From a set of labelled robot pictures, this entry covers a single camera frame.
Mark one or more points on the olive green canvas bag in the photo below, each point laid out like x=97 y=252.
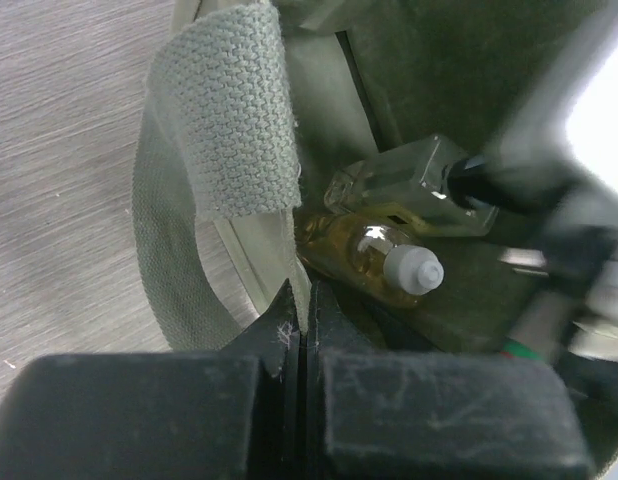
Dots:
x=253 y=106

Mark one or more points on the amber liquid bottle white cap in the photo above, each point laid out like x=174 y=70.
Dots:
x=376 y=259

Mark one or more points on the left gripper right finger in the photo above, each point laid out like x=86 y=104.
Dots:
x=424 y=415

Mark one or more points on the clear square bottle grey cap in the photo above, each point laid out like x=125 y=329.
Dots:
x=407 y=187

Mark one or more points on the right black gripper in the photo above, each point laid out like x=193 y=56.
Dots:
x=556 y=160

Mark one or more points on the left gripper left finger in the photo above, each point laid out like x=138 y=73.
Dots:
x=225 y=414

